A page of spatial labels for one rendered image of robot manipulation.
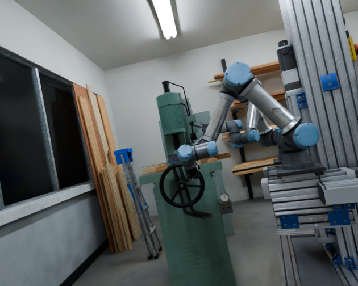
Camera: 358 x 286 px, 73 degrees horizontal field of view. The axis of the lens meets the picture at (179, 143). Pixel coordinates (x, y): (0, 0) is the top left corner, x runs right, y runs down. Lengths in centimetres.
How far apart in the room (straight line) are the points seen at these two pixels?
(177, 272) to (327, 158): 123
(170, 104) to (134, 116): 255
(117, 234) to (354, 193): 248
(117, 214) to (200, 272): 147
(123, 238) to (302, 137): 243
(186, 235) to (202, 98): 285
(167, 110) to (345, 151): 115
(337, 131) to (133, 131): 337
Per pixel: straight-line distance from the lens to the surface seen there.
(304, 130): 122
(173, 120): 181
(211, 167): 172
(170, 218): 178
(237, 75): 119
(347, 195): 130
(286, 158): 138
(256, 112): 167
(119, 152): 258
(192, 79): 431
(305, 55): 161
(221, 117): 131
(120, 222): 308
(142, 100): 435
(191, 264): 189
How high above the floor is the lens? 103
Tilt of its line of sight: 2 degrees up
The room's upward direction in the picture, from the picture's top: 11 degrees counter-clockwise
